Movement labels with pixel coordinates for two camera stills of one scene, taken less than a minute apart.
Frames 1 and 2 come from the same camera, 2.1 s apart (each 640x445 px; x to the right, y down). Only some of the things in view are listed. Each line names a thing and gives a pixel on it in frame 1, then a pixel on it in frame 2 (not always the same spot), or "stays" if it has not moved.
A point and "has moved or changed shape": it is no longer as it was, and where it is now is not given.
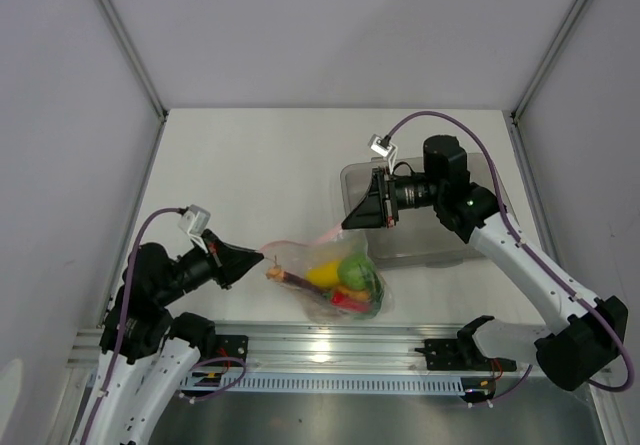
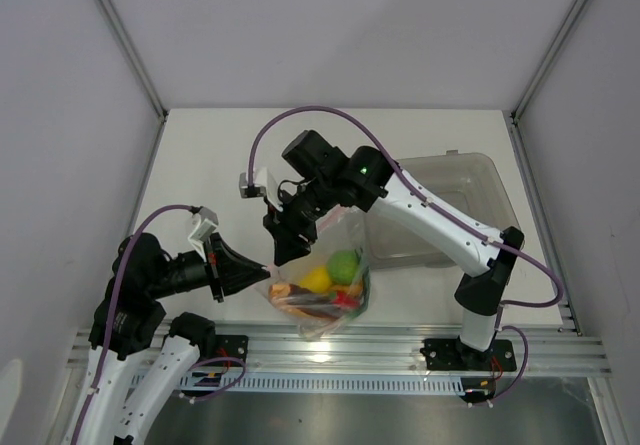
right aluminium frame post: [556, 43] stays
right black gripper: [374, 210] to [288, 246]
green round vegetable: [357, 272] to [342, 266]
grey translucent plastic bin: [422, 239] stays
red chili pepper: [337, 299] stays
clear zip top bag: [334, 277] has moved or changed shape
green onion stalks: [380, 289] to [366, 283]
